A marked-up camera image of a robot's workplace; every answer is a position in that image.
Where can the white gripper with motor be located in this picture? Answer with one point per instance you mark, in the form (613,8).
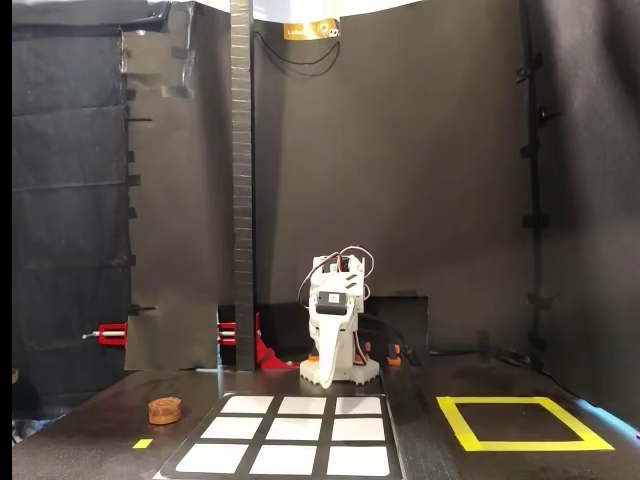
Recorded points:
(331,300)

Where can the brown wooden disc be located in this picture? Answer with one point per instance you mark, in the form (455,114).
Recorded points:
(164,410)

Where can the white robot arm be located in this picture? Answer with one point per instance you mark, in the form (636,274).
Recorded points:
(361,371)

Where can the black white grid mat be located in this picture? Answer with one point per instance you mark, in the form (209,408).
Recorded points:
(300,430)

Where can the black box behind robot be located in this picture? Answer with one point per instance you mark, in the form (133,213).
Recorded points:
(405,325)

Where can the yellow tape square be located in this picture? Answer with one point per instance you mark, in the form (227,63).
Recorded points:
(462,430)

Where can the black clip pin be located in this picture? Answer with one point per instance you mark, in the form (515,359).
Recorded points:
(145,309)
(140,120)

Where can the dark grey paper sheet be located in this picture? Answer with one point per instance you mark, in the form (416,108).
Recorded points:
(175,225)

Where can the small yellow tape marker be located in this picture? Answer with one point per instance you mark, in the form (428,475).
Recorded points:
(142,443)

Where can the red metal clamp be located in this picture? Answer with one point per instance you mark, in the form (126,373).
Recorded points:
(112,334)

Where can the thin black stand pole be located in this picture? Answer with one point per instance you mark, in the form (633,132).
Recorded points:
(534,200)

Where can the black cloth curtain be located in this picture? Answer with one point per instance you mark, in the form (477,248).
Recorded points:
(70,200)

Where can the clear plastic tape strip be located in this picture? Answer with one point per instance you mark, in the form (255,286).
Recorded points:
(177,92)

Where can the orange printed label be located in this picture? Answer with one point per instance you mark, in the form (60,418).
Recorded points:
(307,31)

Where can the blue table edge tape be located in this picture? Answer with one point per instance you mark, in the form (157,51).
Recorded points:
(625,425)

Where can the black vertical camera post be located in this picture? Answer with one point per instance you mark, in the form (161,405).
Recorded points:
(243,200)

